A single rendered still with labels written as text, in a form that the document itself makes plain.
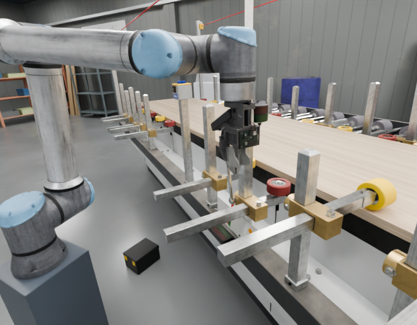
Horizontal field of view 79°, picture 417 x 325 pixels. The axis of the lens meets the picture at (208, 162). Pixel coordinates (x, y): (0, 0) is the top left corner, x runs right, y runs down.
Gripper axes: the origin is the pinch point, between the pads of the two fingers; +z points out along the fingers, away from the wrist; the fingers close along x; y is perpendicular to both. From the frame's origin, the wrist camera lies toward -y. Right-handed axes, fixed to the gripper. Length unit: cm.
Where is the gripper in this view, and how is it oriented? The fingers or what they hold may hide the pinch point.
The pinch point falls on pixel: (234, 169)
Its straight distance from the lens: 74.7
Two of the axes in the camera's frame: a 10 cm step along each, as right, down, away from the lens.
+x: 8.9, -2.1, 4.1
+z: 0.5, 9.3, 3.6
